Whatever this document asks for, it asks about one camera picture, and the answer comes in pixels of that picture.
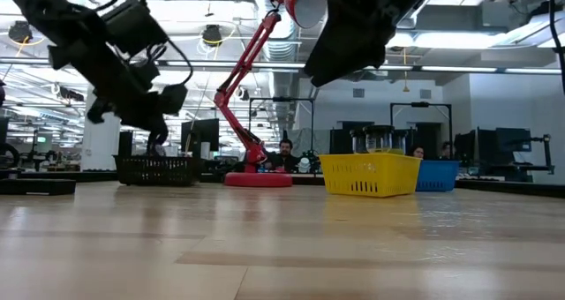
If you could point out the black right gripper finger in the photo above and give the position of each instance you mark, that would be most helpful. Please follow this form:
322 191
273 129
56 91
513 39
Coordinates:
348 57

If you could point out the glass jar with black lid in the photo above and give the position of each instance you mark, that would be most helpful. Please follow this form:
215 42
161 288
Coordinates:
357 140
378 139
401 141

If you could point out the yellow plastic basket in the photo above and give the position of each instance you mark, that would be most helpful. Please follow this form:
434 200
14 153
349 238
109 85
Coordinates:
371 176

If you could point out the blue plastic basket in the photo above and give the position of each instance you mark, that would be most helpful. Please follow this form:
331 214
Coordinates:
439 176

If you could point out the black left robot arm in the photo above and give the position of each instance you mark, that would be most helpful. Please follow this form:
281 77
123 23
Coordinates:
39 9

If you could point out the black plastic basket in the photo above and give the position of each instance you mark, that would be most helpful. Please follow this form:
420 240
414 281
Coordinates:
154 172

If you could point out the black monitor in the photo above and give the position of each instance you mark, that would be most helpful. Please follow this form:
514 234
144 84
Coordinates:
201 134
494 145

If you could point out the red desk lamp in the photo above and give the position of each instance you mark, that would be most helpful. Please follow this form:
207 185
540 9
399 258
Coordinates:
258 179

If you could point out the black ceiling device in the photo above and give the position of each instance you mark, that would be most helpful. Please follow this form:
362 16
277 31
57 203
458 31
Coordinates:
213 35
20 31

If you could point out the person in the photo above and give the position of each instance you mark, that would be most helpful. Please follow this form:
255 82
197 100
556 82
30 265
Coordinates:
284 159
446 150
417 152

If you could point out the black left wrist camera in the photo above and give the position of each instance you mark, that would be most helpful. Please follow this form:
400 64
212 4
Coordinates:
132 26

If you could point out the black stand frame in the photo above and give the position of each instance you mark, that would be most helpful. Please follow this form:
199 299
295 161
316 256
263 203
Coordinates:
282 99
419 104

